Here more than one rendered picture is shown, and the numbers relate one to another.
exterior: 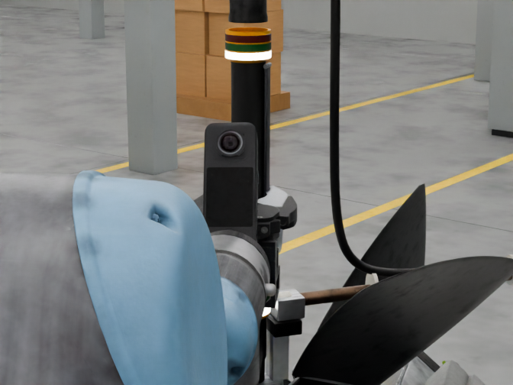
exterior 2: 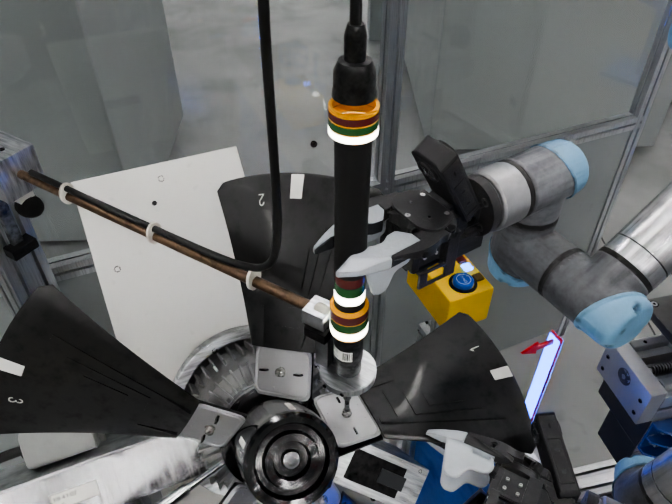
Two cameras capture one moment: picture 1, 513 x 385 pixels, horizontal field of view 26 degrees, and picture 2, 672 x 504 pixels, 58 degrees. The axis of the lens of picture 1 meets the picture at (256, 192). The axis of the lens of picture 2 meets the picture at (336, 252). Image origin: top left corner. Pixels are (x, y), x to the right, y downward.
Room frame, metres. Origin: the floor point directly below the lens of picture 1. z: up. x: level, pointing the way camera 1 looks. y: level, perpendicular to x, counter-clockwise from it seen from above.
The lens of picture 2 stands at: (1.35, 0.35, 1.89)
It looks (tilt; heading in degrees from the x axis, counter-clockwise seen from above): 42 degrees down; 230
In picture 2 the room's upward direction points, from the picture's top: straight up
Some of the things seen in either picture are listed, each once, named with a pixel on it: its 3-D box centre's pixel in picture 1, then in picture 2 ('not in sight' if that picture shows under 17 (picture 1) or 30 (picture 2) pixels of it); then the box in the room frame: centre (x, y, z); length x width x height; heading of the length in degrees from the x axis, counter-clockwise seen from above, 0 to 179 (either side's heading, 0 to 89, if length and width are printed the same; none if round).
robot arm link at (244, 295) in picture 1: (208, 325); (537, 179); (0.77, 0.04, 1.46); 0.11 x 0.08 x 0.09; 174
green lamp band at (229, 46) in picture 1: (248, 45); (353, 119); (1.05, 0.01, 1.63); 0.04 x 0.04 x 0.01
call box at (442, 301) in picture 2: not in sight; (447, 286); (0.62, -0.18, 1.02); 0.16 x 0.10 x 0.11; 74
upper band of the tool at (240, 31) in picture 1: (248, 45); (353, 119); (1.05, 0.01, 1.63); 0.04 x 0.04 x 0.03
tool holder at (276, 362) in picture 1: (258, 343); (341, 344); (1.05, 0.00, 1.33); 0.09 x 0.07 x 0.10; 109
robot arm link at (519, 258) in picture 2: not in sight; (529, 248); (0.77, 0.05, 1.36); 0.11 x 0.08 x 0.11; 80
